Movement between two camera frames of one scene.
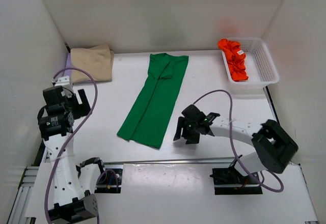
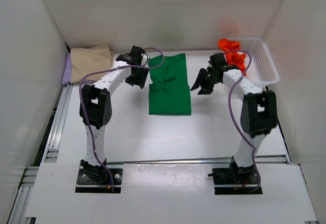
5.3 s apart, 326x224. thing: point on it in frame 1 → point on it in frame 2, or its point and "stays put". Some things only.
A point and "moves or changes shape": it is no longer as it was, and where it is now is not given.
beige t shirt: x=97 y=61 stays put
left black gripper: x=77 y=104 → x=137 y=78
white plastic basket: x=260 y=66 stays put
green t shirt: x=147 y=120 moves or changes shape
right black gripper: x=187 y=129 → x=206 y=79
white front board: x=183 y=193 stays put
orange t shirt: x=236 y=58 stays put
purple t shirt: x=69 y=65 stays put
